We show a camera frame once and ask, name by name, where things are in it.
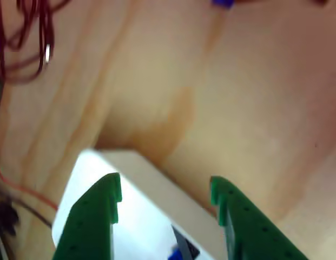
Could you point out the blue long lego brick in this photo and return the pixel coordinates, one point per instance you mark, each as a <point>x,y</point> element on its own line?
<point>223,3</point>

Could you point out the blue square lego brick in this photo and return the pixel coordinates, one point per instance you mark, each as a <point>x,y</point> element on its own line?
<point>176,256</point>

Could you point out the white plastic bin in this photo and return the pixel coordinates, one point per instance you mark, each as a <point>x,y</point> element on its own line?
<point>84,176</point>

